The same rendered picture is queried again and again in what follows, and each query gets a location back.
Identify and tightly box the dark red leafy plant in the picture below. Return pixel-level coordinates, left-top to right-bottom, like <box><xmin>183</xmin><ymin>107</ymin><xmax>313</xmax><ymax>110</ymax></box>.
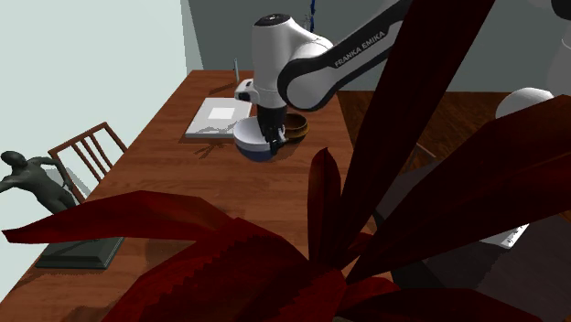
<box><xmin>1</xmin><ymin>0</ymin><xmax>571</xmax><ymax>322</ymax></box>

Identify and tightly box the white flat object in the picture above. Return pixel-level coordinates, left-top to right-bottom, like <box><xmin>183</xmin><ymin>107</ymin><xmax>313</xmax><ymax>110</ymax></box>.
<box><xmin>480</xmin><ymin>222</ymin><xmax>531</xmax><ymax>251</ymax></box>

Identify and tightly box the dark grey figure statue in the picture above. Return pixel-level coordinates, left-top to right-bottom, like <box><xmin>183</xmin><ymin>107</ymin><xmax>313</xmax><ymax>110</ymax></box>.
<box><xmin>0</xmin><ymin>150</ymin><xmax>126</xmax><ymax>271</ymax></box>

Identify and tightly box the white bowl with blue base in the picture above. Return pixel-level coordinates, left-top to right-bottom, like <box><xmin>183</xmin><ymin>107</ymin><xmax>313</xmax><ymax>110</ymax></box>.
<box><xmin>232</xmin><ymin>116</ymin><xmax>292</xmax><ymax>163</ymax></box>

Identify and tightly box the brown wooden bowl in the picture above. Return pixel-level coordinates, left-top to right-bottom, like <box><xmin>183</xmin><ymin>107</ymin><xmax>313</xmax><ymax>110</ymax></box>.
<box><xmin>283</xmin><ymin>112</ymin><xmax>310</xmax><ymax>145</ymax></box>

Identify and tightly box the brown wooden chair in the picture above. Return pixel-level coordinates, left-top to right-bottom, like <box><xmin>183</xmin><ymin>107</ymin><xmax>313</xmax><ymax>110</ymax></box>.
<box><xmin>47</xmin><ymin>121</ymin><xmax>130</xmax><ymax>205</ymax></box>

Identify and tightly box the wooden table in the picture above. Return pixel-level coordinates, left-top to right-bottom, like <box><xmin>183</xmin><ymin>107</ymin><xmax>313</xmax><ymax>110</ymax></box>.
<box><xmin>0</xmin><ymin>69</ymin><xmax>514</xmax><ymax>322</ymax></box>

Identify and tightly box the white flat book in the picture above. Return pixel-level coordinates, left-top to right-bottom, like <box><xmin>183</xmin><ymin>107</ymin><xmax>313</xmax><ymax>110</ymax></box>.
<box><xmin>184</xmin><ymin>97</ymin><xmax>253</xmax><ymax>140</ymax></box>

